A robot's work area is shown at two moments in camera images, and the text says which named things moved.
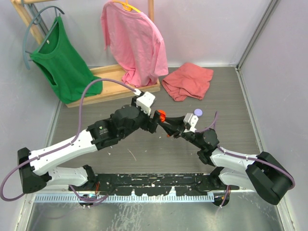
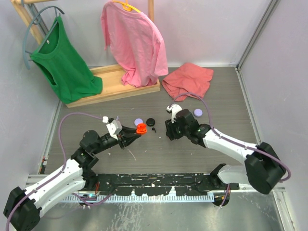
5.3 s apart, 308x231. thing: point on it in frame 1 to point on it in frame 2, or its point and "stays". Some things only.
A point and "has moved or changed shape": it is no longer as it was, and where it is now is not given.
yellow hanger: [127, 6] stays
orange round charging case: [162, 114] has moved or changed shape
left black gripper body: [149, 124] to [120, 139]
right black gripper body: [180, 128] stays
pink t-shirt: [135, 44] stays
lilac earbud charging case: [198, 112] stays
